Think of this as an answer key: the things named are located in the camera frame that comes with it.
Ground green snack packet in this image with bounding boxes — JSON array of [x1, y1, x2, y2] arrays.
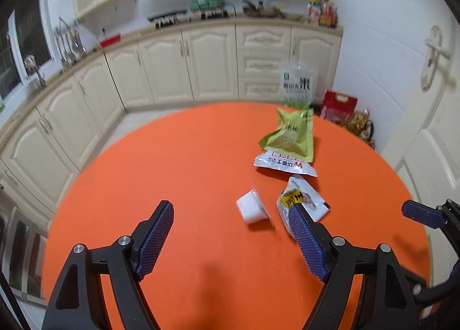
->
[[259, 107, 315, 163]]

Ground white wrapper with yellow label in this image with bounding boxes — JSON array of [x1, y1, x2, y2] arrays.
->
[[276, 173, 331, 233]]

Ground metal faucet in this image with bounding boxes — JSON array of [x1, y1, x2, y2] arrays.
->
[[24, 56, 47, 89]]

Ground white green rice bag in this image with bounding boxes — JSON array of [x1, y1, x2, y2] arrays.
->
[[279, 62, 319, 108]]

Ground group of condiment bottles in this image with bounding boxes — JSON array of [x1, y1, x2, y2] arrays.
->
[[307, 0, 338, 26]]

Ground dark wooden chair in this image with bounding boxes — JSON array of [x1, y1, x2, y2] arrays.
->
[[0, 272, 31, 330]]

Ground red carry bag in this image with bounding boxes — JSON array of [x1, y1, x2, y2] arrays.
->
[[320, 90, 358, 124]]

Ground white printed wrapper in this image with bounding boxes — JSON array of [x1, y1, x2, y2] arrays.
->
[[253, 149, 319, 178]]

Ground green cooking pot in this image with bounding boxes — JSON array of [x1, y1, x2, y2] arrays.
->
[[190, 0, 227, 14]]

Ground dark frying pan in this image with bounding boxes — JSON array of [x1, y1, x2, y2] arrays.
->
[[242, 0, 288, 18]]

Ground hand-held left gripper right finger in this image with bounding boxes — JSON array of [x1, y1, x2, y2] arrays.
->
[[289, 203, 421, 330]]

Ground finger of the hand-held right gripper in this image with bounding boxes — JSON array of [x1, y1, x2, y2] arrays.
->
[[402, 199, 460, 255]]

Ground window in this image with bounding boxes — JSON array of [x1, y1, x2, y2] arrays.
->
[[0, 0, 54, 100]]

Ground cream door handle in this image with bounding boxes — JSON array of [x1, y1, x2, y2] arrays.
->
[[420, 26, 451, 88]]

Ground hanging kitchen utensils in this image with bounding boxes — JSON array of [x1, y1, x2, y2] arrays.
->
[[54, 17, 87, 66]]

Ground round orange table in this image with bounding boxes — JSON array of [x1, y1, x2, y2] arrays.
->
[[0, 22, 344, 230]]

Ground white plastic cup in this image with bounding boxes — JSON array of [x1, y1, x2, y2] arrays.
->
[[235, 179, 275, 228]]

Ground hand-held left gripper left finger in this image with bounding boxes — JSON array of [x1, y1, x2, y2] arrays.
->
[[42, 201, 175, 330]]

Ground white panel door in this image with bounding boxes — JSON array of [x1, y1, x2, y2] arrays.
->
[[377, 0, 460, 280]]

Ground gas stove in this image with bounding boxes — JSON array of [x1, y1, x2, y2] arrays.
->
[[147, 8, 231, 28]]

